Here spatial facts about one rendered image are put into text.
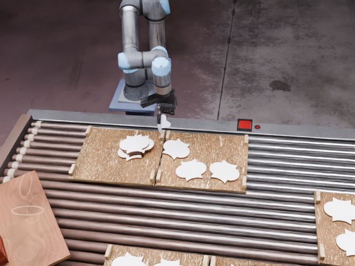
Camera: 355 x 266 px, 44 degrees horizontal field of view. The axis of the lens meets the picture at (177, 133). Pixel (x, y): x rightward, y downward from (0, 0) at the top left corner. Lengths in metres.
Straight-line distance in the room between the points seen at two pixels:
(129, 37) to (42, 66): 2.70
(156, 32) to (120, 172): 0.74
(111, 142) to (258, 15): 3.17
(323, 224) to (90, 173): 1.07
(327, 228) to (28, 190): 1.27
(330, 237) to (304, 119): 1.98
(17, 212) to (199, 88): 2.44
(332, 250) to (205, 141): 0.79
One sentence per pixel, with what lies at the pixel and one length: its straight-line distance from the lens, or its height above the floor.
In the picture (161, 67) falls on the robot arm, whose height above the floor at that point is 1.43.
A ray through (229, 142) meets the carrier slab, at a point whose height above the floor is 0.94.
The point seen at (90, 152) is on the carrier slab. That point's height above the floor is 0.94.
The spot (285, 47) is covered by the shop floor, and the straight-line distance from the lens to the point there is 4.59.
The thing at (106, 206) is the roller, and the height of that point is 0.92.
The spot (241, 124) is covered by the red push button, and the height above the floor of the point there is 0.93.
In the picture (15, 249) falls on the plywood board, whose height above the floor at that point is 1.04.
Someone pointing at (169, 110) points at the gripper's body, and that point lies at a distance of 2.01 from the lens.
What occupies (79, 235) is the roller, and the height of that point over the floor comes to 0.92.
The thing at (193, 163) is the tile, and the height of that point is 0.95.
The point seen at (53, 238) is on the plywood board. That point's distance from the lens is 1.85.
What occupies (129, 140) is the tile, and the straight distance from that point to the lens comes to 2.20.
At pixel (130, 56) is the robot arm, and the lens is 1.96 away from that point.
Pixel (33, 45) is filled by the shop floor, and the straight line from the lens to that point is 5.06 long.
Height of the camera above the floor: 2.51
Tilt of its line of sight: 44 degrees down
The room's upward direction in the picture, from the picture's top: 5 degrees counter-clockwise
